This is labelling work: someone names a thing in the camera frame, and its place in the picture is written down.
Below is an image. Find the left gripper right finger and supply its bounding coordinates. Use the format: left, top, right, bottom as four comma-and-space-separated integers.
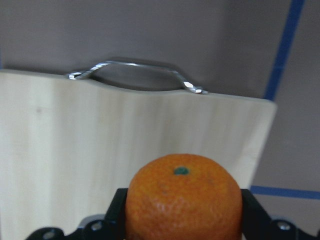
241, 189, 272, 240

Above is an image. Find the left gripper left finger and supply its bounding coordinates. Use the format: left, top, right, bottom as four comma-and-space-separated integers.
104, 188, 128, 240

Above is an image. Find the orange mandarin fruit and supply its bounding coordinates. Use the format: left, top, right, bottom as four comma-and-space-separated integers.
125, 154, 243, 240

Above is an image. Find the bamboo cutting board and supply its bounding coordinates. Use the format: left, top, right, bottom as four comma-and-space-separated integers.
0, 60, 277, 240

